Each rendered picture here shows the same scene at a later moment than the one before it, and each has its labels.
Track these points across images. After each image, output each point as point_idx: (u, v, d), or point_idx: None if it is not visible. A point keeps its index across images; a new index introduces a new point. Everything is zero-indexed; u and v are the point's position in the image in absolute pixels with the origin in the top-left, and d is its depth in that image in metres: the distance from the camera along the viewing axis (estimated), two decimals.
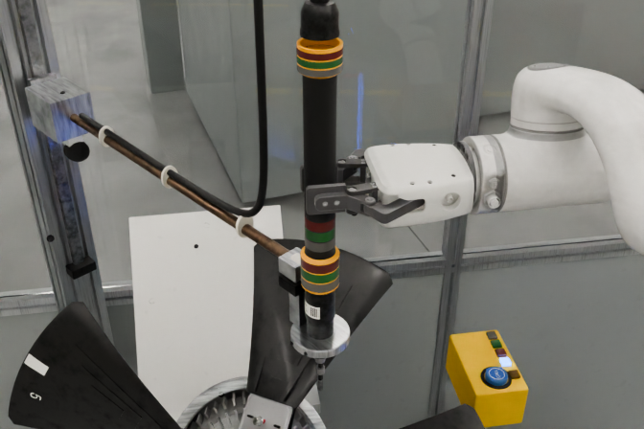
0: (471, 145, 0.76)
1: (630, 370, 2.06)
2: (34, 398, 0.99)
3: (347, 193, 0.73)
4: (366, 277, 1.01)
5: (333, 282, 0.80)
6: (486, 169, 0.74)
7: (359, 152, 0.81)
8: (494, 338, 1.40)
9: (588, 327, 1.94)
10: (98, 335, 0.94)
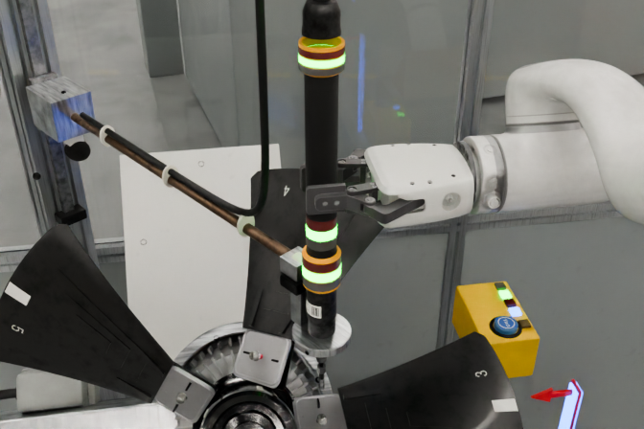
0: (471, 145, 0.76)
1: (640, 338, 2.00)
2: (15, 331, 0.93)
3: (347, 193, 0.73)
4: None
5: (334, 282, 0.80)
6: (486, 169, 0.74)
7: (359, 152, 0.81)
8: (503, 289, 1.34)
9: (598, 291, 1.88)
10: (83, 259, 0.87)
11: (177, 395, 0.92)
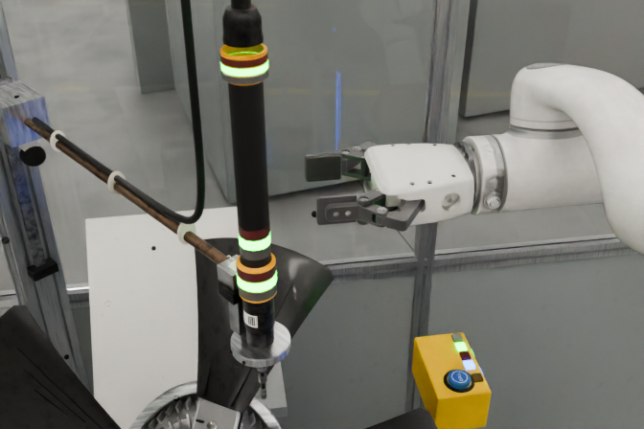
0: (471, 145, 0.76)
1: (608, 372, 2.04)
2: None
3: (360, 205, 0.71)
4: None
5: (268, 291, 0.79)
6: (486, 169, 0.74)
7: (368, 146, 0.82)
8: (460, 341, 1.39)
9: (564, 328, 1.93)
10: (308, 304, 0.97)
11: (213, 422, 0.99)
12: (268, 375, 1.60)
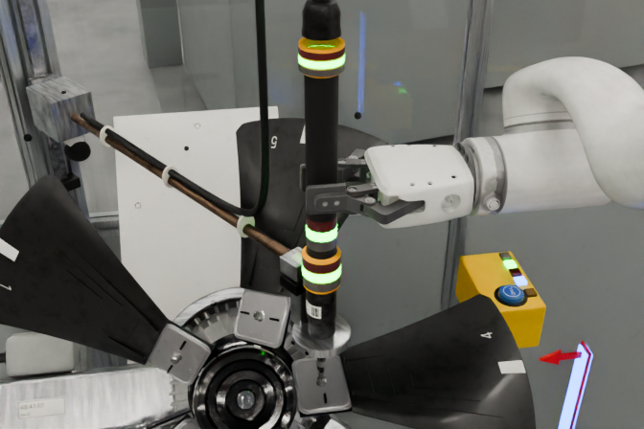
0: (471, 146, 0.76)
1: None
2: (270, 141, 0.96)
3: (347, 193, 0.73)
4: None
5: (334, 282, 0.80)
6: (486, 170, 0.74)
7: (359, 152, 0.81)
8: (508, 259, 1.30)
9: (604, 270, 1.84)
10: None
11: (260, 311, 0.90)
12: None
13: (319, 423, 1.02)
